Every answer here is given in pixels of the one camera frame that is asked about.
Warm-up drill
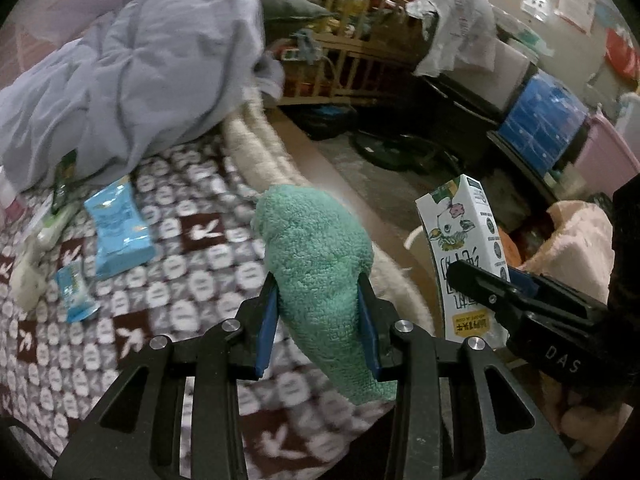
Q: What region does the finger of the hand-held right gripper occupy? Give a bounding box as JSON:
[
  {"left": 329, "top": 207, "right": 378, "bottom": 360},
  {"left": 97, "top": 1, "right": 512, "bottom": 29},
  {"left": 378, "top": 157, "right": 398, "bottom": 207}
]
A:
[
  {"left": 509, "top": 269, "right": 608, "bottom": 308},
  {"left": 445, "top": 259, "right": 608, "bottom": 333}
]

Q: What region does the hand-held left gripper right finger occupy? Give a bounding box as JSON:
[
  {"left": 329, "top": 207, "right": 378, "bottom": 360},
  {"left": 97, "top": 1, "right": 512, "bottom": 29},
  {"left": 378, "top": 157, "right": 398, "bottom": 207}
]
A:
[{"left": 356, "top": 275, "right": 581, "bottom": 480}]

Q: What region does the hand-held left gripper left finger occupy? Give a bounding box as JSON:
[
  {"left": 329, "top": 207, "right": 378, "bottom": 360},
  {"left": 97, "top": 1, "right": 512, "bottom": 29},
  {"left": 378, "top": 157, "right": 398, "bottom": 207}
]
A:
[{"left": 52, "top": 272, "right": 281, "bottom": 480}]

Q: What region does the white green milk carton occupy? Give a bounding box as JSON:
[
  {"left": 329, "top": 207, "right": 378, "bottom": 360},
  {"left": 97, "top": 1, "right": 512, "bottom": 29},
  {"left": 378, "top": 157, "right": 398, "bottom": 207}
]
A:
[{"left": 416, "top": 174, "right": 512, "bottom": 352}]

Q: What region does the green towel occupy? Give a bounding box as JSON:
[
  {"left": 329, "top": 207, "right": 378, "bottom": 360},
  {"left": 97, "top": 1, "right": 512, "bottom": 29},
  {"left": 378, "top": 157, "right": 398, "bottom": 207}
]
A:
[{"left": 251, "top": 185, "right": 398, "bottom": 406}]

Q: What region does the green snack packet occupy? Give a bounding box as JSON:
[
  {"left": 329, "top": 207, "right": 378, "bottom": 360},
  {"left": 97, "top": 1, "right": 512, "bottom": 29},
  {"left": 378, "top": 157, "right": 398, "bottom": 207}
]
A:
[{"left": 50, "top": 150, "right": 81, "bottom": 213}]

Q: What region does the peach fluffy cloth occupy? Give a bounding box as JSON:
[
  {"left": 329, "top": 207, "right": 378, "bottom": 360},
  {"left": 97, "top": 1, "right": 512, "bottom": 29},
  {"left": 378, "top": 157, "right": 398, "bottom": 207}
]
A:
[{"left": 520, "top": 200, "right": 615, "bottom": 291}]

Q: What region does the rabbit print fleece blanket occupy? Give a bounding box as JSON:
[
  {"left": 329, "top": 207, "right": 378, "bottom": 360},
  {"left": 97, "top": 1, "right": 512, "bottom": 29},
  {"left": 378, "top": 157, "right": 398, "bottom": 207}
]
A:
[{"left": 0, "top": 130, "right": 401, "bottom": 480}]

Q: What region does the pink storage bin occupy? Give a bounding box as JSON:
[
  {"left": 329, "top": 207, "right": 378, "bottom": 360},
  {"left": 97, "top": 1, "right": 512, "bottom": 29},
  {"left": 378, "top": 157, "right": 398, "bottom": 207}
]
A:
[{"left": 572, "top": 115, "right": 640, "bottom": 201}]

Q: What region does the beige fluffy mattress pad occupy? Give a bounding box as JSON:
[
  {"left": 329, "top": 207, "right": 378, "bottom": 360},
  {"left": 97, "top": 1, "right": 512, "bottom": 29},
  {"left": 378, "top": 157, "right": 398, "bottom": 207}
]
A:
[{"left": 222, "top": 97, "right": 441, "bottom": 341}]

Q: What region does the blue storage box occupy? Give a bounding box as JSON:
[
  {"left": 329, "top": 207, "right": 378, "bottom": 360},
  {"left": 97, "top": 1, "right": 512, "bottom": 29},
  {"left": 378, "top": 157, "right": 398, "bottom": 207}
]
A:
[{"left": 500, "top": 72, "right": 588, "bottom": 173}]

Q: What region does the large blue snack packet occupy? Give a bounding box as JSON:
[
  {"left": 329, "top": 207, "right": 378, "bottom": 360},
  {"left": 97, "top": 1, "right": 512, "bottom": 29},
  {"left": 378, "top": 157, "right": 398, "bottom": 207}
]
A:
[{"left": 83, "top": 180, "right": 155, "bottom": 281}]

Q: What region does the black grey cabinet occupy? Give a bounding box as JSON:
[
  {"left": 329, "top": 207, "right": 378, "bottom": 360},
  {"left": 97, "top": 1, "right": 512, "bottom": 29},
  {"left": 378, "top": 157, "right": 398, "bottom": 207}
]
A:
[{"left": 425, "top": 35, "right": 538, "bottom": 126}]

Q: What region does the small blue snack packet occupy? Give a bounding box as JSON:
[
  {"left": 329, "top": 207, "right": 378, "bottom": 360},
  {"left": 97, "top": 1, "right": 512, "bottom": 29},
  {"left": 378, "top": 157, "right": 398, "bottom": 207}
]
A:
[{"left": 54, "top": 262, "right": 99, "bottom": 324}]

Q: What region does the cream plush toy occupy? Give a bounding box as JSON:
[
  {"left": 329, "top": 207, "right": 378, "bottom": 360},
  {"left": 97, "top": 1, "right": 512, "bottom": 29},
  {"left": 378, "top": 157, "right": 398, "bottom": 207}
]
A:
[{"left": 10, "top": 247, "right": 48, "bottom": 311}]

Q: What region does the red bag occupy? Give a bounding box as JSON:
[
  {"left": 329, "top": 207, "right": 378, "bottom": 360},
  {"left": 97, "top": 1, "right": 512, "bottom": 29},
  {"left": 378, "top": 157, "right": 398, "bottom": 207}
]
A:
[{"left": 605, "top": 27, "right": 640, "bottom": 81}]

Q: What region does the white plastic bag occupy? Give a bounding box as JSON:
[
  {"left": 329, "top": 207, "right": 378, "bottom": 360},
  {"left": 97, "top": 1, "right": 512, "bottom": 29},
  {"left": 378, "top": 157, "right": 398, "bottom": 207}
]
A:
[{"left": 405, "top": 0, "right": 498, "bottom": 78}]

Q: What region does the wooden crib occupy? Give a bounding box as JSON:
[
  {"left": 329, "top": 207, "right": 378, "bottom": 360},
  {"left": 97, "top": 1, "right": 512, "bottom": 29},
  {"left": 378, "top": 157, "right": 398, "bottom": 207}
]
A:
[{"left": 272, "top": 0, "right": 431, "bottom": 108}]

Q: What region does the white pink-label pill bottle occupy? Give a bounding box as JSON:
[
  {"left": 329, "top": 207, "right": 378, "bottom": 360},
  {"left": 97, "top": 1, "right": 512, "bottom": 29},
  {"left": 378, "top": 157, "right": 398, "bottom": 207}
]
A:
[{"left": 0, "top": 167, "right": 26, "bottom": 221}]

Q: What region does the grey-blue duvet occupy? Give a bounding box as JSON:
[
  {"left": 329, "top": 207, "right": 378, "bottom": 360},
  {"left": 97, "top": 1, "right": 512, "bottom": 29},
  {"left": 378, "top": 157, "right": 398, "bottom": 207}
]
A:
[{"left": 0, "top": 0, "right": 286, "bottom": 196}]

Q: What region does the grey pillow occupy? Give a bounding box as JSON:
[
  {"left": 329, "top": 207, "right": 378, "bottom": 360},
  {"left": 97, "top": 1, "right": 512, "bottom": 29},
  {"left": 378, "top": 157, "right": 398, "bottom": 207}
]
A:
[{"left": 257, "top": 0, "right": 341, "bottom": 28}]

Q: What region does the black round frame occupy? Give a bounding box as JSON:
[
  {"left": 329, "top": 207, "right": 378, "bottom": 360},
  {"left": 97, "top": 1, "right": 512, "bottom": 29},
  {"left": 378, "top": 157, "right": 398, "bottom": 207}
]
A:
[{"left": 350, "top": 130, "right": 461, "bottom": 173}]

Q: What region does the wall poster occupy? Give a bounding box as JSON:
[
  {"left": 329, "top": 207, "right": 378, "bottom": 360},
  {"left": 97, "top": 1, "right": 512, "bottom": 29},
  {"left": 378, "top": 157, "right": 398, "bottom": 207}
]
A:
[{"left": 555, "top": 0, "right": 598, "bottom": 36}]

